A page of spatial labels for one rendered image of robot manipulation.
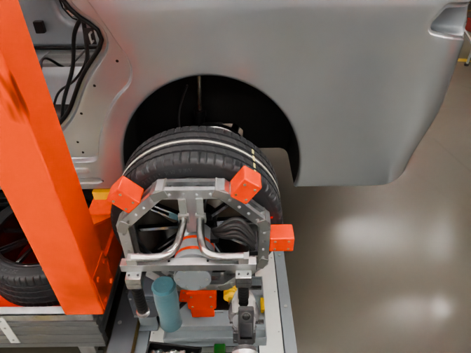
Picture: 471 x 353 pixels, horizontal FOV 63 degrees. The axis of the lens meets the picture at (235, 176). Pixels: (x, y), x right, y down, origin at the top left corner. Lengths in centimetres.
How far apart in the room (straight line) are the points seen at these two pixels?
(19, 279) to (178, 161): 104
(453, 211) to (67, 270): 256
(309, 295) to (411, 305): 57
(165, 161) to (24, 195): 44
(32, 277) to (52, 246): 56
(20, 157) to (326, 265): 186
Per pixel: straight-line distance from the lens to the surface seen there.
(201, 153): 131
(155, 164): 133
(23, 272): 205
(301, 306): 232
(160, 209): 147
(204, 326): 198
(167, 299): 149
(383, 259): 265
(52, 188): 127
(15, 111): 115
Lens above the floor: 193
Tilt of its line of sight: 38 degrees down
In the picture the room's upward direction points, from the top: 1 degrees counter-clockwise
